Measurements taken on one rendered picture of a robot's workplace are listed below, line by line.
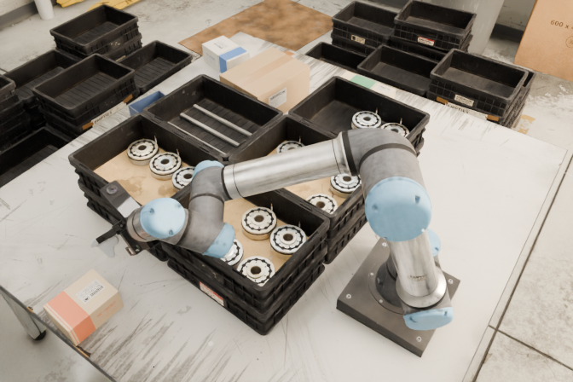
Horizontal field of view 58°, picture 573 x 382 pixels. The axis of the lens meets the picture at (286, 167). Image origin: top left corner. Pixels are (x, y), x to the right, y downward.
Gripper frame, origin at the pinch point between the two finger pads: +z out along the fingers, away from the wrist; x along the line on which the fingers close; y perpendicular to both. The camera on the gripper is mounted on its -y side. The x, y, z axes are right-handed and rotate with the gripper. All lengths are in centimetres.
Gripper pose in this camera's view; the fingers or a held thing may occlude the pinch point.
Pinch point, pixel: (116, 225)
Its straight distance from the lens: 134.5
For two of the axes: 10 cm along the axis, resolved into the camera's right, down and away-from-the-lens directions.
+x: 6.7, -5.2, 5.3
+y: 5.3, 8.3, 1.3
